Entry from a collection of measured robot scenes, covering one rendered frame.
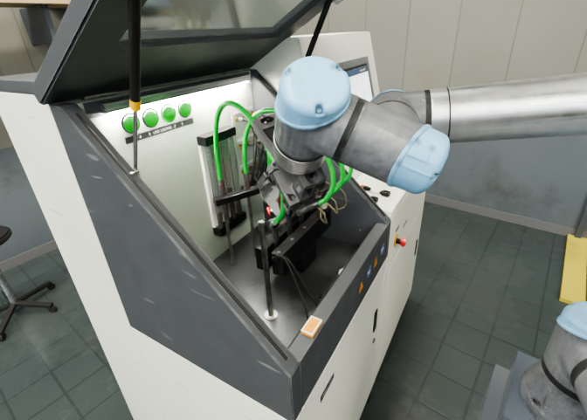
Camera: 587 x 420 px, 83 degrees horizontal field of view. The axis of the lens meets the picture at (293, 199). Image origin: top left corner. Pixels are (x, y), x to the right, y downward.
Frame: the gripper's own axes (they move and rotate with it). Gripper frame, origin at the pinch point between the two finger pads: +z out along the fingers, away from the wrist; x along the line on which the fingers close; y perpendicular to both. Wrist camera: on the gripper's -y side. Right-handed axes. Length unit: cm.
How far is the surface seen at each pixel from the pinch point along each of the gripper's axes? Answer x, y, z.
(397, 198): 50, 5, 54
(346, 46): 63, -61, 47
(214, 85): 2, -47, 25
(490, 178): 207, 8, 187
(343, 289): 7.9, 23.5, 27.9
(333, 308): 2.2, 26.1, 23.7
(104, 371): -101, 7, 144
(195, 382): -38, 27, 45
